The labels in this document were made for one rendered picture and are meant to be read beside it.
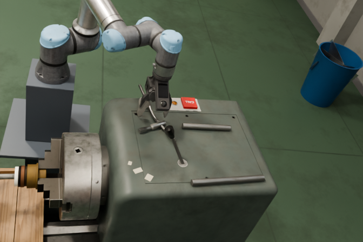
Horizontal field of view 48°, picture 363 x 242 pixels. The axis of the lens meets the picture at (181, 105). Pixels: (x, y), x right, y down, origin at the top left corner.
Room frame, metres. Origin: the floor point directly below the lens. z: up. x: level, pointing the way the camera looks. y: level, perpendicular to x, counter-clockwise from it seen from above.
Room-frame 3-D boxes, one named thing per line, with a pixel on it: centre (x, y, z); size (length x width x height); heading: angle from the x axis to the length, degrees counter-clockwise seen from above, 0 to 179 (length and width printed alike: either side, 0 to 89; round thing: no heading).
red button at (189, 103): (1.33, -0.03, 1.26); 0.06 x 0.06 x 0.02; 25
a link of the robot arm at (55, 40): (1.42, 0.60, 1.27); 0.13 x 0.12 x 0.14; 141
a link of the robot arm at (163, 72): (1.18, 0.10, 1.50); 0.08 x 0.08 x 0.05
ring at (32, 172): (0.87, 0.42, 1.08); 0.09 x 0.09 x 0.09; 25
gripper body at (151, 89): (1.19, 0.10, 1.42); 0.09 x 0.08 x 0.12; 25
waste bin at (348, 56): (3.73, -1.30, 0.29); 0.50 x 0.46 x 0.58; 19
